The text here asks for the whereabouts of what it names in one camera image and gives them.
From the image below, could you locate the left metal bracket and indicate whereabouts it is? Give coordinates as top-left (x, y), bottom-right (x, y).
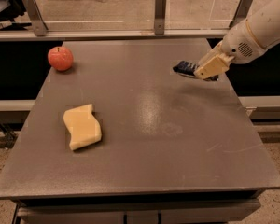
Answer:
top-left (22, 0), bottom-right (48, 36)

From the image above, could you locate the middle metal bracket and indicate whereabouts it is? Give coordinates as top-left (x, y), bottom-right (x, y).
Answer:
top-left (154, 0), bottom-right (167, 35)

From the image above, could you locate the blue rxbar wrapper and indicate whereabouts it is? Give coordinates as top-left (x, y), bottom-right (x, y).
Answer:
top-left (172, 60), bottom-right (220, 82)

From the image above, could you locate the right metal bracket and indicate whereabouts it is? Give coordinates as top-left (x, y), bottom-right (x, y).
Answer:
top-left (229, 0), bottom-right (253, 28)

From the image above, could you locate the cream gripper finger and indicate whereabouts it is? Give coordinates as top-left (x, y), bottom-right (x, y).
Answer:
top-left (194, 55), bottom-right (231, 79)

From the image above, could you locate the yellow wavy sponge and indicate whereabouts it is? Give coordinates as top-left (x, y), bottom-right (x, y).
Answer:
top-left (63, 104), bottom-right (102, 151)

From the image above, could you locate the red apple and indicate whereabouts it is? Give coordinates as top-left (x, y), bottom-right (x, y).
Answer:
top-left (48, 47), bottom-right (74, 72)

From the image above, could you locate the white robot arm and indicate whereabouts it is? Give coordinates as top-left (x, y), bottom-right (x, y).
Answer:
top-left (194, 0), bottom-right (280, 79)

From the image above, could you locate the metal bracket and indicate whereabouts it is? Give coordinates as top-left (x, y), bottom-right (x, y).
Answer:
top-left (154, 0), bottom-right (167, 35)
top-left (229, 0), bottom-right (253, 28)
top-left (22, 0), bottom-right (48, 36)

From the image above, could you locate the clear acrylic barrier panel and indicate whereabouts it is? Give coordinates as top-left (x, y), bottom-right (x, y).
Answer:
top-left (21, 0), bottom-right (272, 33)

